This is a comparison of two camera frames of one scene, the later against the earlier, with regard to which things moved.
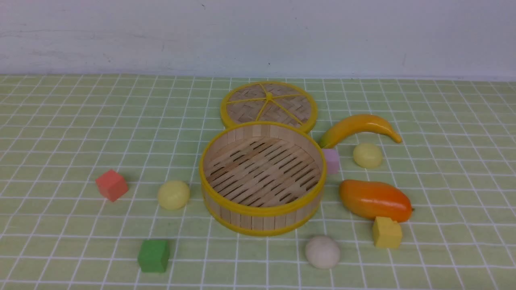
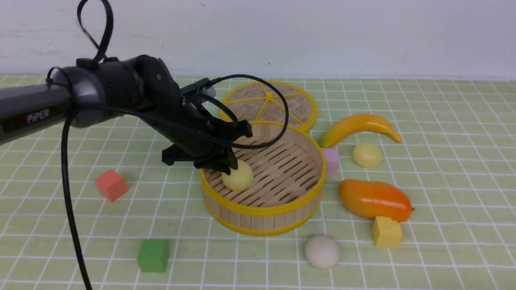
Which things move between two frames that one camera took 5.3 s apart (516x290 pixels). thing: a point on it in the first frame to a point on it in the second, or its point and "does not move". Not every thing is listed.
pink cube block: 331,158 does not move
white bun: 322,251 does not move
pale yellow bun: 367,155 does not move
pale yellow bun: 173,195 to 239,179
